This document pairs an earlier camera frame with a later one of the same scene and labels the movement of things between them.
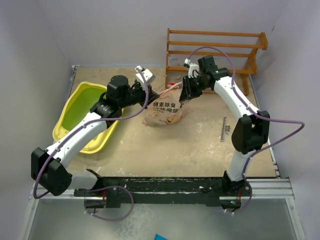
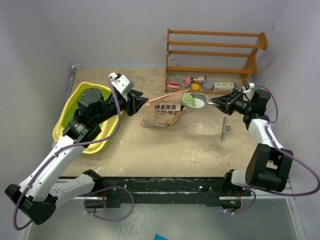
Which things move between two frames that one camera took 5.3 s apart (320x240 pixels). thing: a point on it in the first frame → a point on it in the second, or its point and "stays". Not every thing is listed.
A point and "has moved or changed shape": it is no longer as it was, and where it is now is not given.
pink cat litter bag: [166, 109] has moved or changed shape
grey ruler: [225, 128] stays
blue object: [159, 237] stays
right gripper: [187, 93] → [232, 98]
